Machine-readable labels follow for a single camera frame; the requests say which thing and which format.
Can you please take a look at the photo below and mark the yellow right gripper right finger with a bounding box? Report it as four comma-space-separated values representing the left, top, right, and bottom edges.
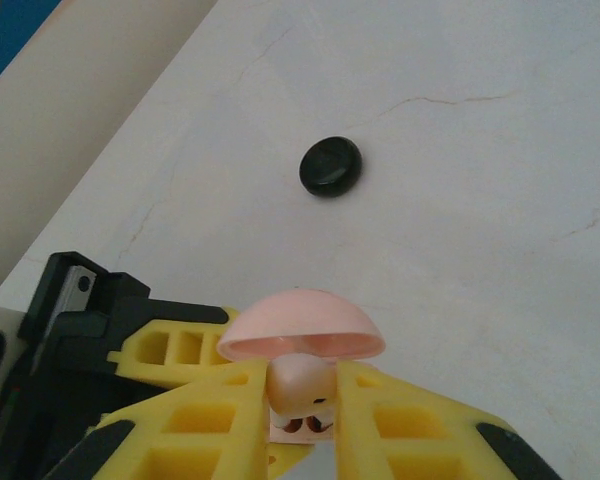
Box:
331, 359, 567, 480

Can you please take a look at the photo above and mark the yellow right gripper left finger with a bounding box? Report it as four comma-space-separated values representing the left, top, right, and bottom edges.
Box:
44, 357, 272, 480

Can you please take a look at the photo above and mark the pink earbud charging case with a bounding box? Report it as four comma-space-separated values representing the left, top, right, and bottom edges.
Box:
216, 287, 387, 445

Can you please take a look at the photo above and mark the black earbud charging case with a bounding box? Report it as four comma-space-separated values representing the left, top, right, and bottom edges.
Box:
299, 134, 366, 199

